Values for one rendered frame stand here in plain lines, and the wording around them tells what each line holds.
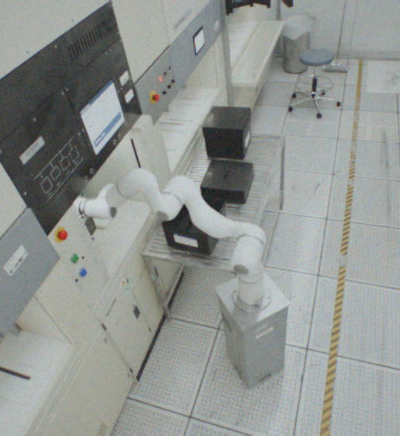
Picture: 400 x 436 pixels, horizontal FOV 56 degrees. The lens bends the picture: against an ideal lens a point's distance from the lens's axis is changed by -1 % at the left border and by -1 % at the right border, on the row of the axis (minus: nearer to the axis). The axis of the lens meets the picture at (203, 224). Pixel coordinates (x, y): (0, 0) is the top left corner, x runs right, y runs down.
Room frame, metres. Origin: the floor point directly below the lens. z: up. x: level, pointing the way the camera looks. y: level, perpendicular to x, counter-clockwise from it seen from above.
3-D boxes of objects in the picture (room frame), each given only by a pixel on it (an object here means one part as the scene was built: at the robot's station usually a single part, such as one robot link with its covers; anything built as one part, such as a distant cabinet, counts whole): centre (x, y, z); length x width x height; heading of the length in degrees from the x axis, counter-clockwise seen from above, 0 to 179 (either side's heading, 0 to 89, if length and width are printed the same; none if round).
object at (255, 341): (1.06, -0.17, 0.38); 0.28 x 0.28 x 0.76; 20
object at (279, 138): (1.92, -0.17, 0.38); 1.30 x 0.60 x 0.76; 155
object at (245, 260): (1.03, -0.16, 1.07); 0.19 x 0.12 x 0.24; 153
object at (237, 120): (2.34, -0.28, 0.89); 0.29 x 0.29 x 0.25; 67
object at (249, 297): (1.06, -0.17, 0.85); 0.19 x 0.19 x 0.18
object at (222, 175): (1.91, -0.20, 0.83); 0.29 x 0.29 x 0.13; 66
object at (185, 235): (1.54, 0.04, 0.85); 0.28 x 0.28 x 0.17; 60
